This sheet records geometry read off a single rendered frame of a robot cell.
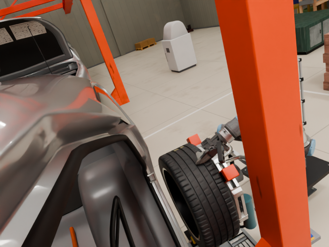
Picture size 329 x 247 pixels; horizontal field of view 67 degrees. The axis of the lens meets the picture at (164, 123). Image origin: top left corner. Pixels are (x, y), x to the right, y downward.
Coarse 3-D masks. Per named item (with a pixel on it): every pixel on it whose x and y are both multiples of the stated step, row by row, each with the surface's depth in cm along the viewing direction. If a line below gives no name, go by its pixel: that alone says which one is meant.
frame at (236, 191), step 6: (216, 156) 151; (216, 162) 148; (216, 168) 149; (234, 180) 144; (228, 186) 143; (234, 186) 145; (234, 192) 142; (240, 192) 142; (234, 198) 142; (240, 198) 145; (240, 204) 149; (246, 210) 149; (240, 216) 148; (246, 216) 150; (240, 222) 150
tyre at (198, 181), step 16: (192, 144) 162; (160, 160) 164; (176, 160) 149; (192, 160) 147; (176, 176) 140; (192, 176) 139; (208, 176) 139; (192, 192) 135; (208, 192) 135; (224, 192) 136; (176, 208) 190; (192, 208) 133; (208, 208) 133; (224, 208) 135; (208, 224) 133; (224, 224) 138; (208, 240) 136; (224, 240) 144
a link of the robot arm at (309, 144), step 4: (304, 132) 201; (304, 136) 203; (308, 136) 210; (304, 140) 205; (308, 140) 208; (312, 140) 209; (304, 144) 207; (308, 144) 207; (312, 144) 207; (304, 148) 209; (308, 148) 208; (312, 148) 209; (308, 152) 209; (312, 152) 211
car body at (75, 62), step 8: (72, 48) 615; (56, 64) 419; (64, 64) 767; (72, 64) 664; (80, 64) 392; (40, 72) 751; (48, 72) 759; (56, 72) 762; (64, 72) 766; (72, 72) 433; (80, 72) 370; (88, 72) 393
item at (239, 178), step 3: (234, 165) 171; (222, 168) 173; (237, 168) 169; (237, 171) 167; (240, 171) 168; (240, 174) 167; (237, 177) 167; (240, 177) 167; (243, 177) 169; (237, 180) 166; (240, 180) 169; (231, 183) 165
